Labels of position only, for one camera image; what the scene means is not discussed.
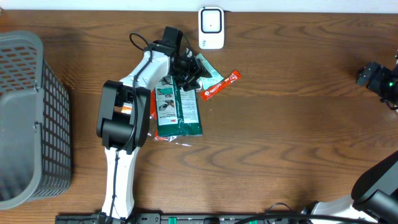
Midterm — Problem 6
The mint green wipes pack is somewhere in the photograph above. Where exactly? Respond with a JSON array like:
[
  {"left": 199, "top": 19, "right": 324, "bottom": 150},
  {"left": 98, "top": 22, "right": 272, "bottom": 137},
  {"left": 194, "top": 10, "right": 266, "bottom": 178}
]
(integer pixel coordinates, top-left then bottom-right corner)
[{"left": 196, "top": 54, "right": 224, "bottom": 90}]

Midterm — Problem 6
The red snack stick packet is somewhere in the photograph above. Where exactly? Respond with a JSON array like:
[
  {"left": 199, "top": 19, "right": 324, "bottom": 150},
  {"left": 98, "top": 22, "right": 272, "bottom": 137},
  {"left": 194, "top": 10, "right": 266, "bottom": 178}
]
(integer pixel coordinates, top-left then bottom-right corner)
[{"left": 200, "top": 70, "right": 242, "bottom": 101}]

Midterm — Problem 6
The green grip gloves package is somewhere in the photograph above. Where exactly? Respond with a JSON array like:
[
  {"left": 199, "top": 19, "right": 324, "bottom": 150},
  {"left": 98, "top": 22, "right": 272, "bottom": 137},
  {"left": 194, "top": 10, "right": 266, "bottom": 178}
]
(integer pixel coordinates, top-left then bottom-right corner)
[{"left": 154, "top": 76, "right": 203, "bottom": 138}]

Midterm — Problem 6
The red dustpan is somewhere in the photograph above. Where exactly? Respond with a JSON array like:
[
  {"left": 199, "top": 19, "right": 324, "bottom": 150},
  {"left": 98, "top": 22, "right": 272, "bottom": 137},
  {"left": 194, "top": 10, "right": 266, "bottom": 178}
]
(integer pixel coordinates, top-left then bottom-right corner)
[{"left": 148, "top": 90, "right": 191, "bottom": 146}]

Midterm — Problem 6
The orange tissue pack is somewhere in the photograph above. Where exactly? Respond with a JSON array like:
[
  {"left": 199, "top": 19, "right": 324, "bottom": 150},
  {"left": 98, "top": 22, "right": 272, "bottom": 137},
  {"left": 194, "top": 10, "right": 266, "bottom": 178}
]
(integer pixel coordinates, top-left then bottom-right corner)
[{"left": 121, "top": 106, "right": 132, "bottom": 114}]

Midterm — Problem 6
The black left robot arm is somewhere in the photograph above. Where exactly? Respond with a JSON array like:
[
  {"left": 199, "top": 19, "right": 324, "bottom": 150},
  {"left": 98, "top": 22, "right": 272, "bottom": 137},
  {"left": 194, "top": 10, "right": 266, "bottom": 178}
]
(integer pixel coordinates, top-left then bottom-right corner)
[{"left": 96, "top": 26, "right": 203, "bottom": 223}]

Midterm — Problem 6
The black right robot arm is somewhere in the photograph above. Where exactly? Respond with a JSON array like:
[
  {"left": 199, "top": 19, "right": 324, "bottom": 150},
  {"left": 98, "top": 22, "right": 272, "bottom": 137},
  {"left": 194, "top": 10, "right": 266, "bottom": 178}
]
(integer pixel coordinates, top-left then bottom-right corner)
[{"left": 302, "top": 62, "right": 397, "bottom": 223}]

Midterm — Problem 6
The white barcode scanner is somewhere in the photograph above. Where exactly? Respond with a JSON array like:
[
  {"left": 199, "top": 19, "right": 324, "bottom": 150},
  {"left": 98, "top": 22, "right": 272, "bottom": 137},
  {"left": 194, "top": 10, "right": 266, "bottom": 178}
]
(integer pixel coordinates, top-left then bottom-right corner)
[{"left": 198, "top": 6, "right": 225, "bottom": 50}]

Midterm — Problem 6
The grey plastic basket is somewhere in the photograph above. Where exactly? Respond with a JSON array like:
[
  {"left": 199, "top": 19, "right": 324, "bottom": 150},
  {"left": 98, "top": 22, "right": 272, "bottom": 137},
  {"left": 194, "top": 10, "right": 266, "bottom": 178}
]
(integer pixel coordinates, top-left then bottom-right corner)
[{"left": 1, "top": 30, "right": 72, "bottom": 210}]

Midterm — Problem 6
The black left camera cable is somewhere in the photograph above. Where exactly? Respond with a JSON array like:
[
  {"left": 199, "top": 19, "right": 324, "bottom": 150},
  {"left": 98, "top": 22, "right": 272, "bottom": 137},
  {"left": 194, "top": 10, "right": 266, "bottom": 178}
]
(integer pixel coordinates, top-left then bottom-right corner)
[{"left": 107, "top": 32, "right": 155, "bottom": 222}]

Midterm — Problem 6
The black mounting rail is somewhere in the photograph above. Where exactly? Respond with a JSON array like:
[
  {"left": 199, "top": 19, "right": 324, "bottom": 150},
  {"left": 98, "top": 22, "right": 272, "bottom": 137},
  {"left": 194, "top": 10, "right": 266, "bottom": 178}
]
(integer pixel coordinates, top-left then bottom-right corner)
[{"left": 55, "top": 212, "right": 315, "bottom": 224}]

